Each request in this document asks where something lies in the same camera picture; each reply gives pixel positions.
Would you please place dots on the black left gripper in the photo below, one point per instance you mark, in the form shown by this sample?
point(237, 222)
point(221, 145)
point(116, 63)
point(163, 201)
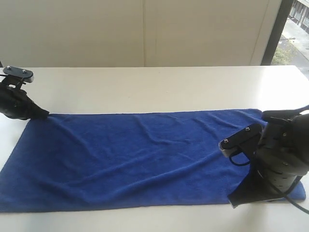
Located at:
point(15, 104)

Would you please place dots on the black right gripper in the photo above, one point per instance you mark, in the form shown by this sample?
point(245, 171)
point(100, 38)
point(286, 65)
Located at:
point(281, 158)

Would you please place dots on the blue microfiber towel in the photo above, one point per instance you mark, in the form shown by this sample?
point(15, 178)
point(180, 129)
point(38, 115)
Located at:
point(97, 162)

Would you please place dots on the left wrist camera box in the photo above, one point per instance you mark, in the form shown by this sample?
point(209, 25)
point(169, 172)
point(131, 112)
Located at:
point(19, 73)

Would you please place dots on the dark window frame post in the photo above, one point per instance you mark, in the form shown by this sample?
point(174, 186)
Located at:
point(276, 31)

